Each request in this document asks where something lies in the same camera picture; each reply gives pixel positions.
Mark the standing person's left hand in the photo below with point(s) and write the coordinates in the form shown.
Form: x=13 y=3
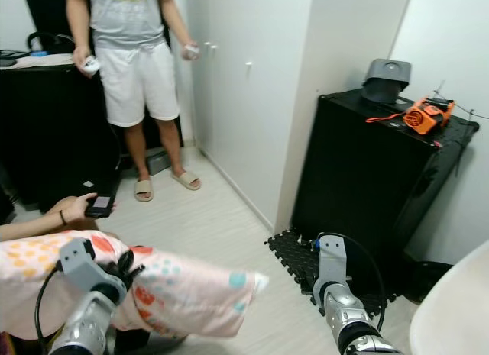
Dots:
x=190 y=50

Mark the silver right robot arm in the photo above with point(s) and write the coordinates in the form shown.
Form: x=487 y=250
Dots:
x=351 y=321

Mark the black headphones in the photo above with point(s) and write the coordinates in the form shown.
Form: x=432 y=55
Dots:
x=46 y=42

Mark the white handheld controller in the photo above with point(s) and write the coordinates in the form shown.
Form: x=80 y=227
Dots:
x=92 y=64
x=195 y=52

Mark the black cabinet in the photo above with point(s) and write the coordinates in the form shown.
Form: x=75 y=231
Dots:
x=367 y=172

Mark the black desk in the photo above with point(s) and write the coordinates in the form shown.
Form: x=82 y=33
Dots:
x=53 y=126

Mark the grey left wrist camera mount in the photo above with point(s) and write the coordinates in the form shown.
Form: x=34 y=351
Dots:
x=84 y=265

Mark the white wardrobe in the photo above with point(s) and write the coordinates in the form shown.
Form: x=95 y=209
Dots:
x=260 y=103

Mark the person's left hand with bracelet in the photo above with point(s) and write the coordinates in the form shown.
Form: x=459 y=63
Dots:
x=75 y=210

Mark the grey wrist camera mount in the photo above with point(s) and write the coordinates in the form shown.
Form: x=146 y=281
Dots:
x=331 y=262
x=84 y=265

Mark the black round bin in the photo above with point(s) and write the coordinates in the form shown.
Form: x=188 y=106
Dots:
x=428 y=279

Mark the pink pillow with orange patches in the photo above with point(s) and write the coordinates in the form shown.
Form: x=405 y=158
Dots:
x=199 y=301

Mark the black handheld screen device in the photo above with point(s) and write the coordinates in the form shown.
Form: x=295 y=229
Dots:
x=102 y=206

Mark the person's left forearm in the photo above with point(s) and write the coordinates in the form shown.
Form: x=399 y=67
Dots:
x=27 y=227

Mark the white paper sheet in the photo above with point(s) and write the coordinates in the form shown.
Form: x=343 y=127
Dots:
x=42 y=60

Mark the grey plastic hood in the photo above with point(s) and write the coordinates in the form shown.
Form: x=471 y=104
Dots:
x=386 y=79

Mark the grey box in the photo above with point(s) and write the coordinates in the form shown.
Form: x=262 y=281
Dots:
x=158 y=162

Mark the black foam floor mat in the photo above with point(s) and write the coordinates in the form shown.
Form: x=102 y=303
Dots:
x=294 y=256

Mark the standing person in white shorts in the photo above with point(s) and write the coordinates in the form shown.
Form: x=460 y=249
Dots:
x=137 y=72

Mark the white plastic chair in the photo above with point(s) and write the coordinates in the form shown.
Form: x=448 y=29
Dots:
x=454 y=309

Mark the beige slide sandal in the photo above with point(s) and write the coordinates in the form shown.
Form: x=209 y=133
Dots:
x=144 y=191
x=187 y=180

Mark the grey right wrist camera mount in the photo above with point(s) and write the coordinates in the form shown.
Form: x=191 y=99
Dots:
x=331 y=262

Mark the standing person's right hand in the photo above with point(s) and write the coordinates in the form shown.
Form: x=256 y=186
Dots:
x=82 y=57

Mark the orange portable fan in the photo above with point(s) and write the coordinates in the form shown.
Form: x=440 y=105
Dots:
x=424 y=117

